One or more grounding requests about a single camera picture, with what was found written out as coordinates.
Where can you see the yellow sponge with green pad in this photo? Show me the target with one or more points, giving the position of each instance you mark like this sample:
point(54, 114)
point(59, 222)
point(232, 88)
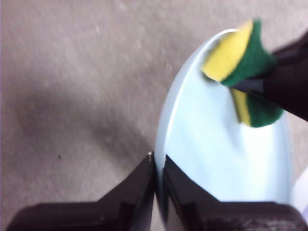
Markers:
point(226, 57)

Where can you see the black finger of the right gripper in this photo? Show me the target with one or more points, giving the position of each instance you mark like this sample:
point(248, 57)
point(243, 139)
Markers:
point(296, 47)
point(288, 89)

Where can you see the light blue round plate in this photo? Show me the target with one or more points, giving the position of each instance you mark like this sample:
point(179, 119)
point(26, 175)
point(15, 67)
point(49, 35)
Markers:
point(211, 156)

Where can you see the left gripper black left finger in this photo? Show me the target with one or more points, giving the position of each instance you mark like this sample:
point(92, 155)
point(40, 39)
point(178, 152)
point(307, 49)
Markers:
point(108, 216)

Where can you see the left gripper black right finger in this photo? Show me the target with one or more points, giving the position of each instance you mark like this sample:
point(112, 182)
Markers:
point(216, 216)

